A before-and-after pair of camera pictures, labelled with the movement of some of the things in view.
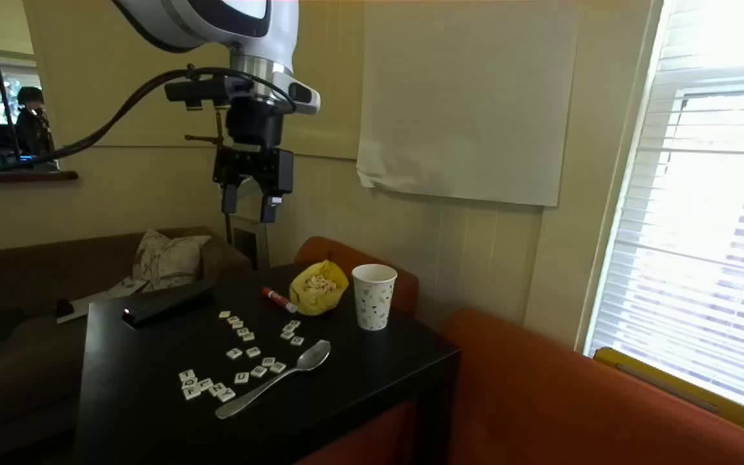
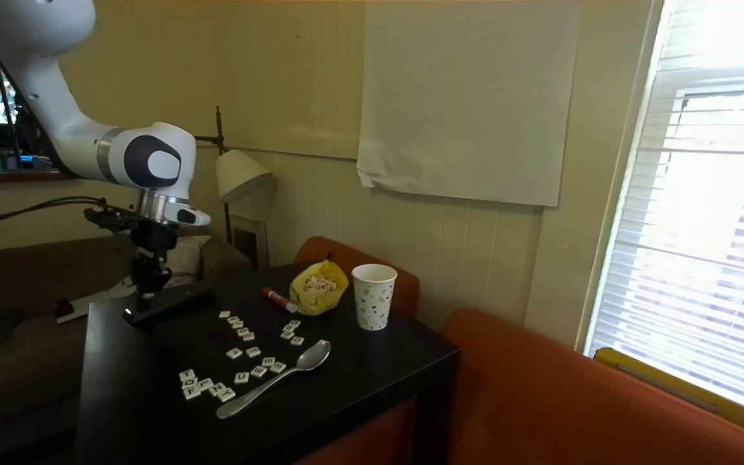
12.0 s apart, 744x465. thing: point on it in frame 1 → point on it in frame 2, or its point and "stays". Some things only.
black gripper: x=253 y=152 → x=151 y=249
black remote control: x=163 y=307 stays
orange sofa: x=528 y=399 stays
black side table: x=244 y=378 stays
